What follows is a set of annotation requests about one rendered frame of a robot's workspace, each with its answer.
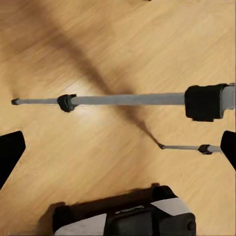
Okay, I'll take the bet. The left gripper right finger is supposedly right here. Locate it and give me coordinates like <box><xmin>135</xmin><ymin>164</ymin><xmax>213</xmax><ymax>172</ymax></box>
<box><xmin>220</xmin><ymin>130</ymin><xmax>236</xmax><ymax>170</ymax></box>

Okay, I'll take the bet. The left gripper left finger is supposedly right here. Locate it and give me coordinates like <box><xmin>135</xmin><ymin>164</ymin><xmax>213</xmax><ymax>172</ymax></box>
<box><xmin>0</xmin><ymin>131</ymin><xmax>26</xmax><ymax>190</ymax></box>

